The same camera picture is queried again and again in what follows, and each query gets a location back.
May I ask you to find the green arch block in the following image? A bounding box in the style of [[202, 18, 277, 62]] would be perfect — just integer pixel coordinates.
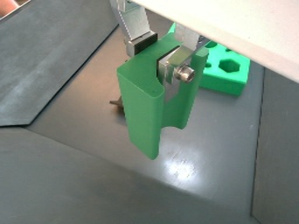
[[117, 28, 210, 159]]

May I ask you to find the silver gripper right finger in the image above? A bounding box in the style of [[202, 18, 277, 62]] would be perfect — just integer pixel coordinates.
[[158, 24, 205, 101]]

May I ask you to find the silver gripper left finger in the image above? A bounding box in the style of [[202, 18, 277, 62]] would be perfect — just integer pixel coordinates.
[[110, 0, 158, 57]]

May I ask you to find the green shape sorter board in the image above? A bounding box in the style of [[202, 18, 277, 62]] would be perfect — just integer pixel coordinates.
[[201, 41, 250, 96]]

